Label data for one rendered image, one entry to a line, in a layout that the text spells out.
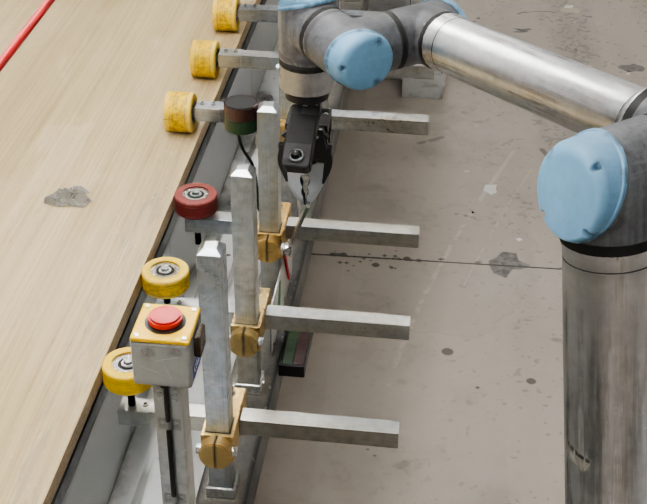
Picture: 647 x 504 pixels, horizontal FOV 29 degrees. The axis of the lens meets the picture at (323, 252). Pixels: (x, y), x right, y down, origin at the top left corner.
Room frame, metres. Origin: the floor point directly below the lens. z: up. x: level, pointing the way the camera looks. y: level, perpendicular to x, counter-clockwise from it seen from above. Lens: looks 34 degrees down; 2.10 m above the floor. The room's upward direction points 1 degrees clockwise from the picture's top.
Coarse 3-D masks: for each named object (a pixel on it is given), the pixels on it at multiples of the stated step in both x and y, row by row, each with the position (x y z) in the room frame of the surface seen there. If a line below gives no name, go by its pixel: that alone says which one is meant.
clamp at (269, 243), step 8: (288, 208) 1.99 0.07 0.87; (288, 216) 1.98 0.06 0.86; (264, 232) 1.91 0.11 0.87; (272, 232) 1.91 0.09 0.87; (280, 232) 1.91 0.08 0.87; (264, 240) 1.88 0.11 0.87; (272, 240) 1.88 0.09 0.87; (280, 240) 1.90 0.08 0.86; (264, 248) 1.88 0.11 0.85; (272, 248) 1.88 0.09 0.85; (280, 248) 1.89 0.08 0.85; (264, 256) 1.88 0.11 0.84; (272, 256) 1.88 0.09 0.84; (280, 256) 1.90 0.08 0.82
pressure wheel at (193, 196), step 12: (180, 192) 1.98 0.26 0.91; (192, 192) 1.98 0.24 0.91; (204, 192) 1.99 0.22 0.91; (216, 192) 1.98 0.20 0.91; (180, 204) 1.95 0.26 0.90; (192, 204) 1.94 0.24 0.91; (204, 204) 1.95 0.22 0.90; (216, 204) 1.97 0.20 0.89; (192, 216) 1.94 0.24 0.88; (204, 216) 1.95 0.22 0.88
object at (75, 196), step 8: (56, 192) 1.97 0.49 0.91; (64, 192) 1.96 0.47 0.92; (72, 192) 1.97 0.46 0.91; (80, 192) 1.96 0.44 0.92; (48, 200) 1.95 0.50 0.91; (56, 200) 1.95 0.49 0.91; (64, 200) 1.94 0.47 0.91; (72, 200) 1.95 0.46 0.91; (80, 200) 1.95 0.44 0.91; (88, 200) 1.95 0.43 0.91
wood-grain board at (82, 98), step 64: (0, 0) 2.90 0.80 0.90; (64, 0) 2.90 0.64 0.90; (128, 0) 2.90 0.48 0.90; (192, 0) 2.91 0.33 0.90; (256, 0) 2.91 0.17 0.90; (64, 64) 2.54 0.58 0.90; (128, 64) 2.54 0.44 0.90; (0, 128) 2.24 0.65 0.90; (64, 128) 2.24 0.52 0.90; (128, 128) 2.24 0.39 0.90; (0, 192) 1.99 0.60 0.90; (128, 192) 1.99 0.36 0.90; (0, 256) 1.78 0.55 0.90; (64, 256) 1.78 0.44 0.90; (128, 256) 1.78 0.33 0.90; (0, 320) 1.59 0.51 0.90; (64, 320) 1.60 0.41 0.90; (0, 384) 1.44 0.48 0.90; (64, 384) 1.44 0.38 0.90; (0, 448) 1.30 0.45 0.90; (64, 448) 1.30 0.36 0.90
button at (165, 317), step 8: (152, 312) 1.17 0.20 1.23; (160, 312) 1.17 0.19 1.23; (168, 312) 1.17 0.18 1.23; (176, 312) 1.17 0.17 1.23; (152, 320) 1.16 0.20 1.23; (160, 320) 1.16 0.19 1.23; (168, 320) 1.16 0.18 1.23; (176, 320) 1.16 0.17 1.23; (160, 328) 1.15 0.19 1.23; (168, 328) 1.15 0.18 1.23
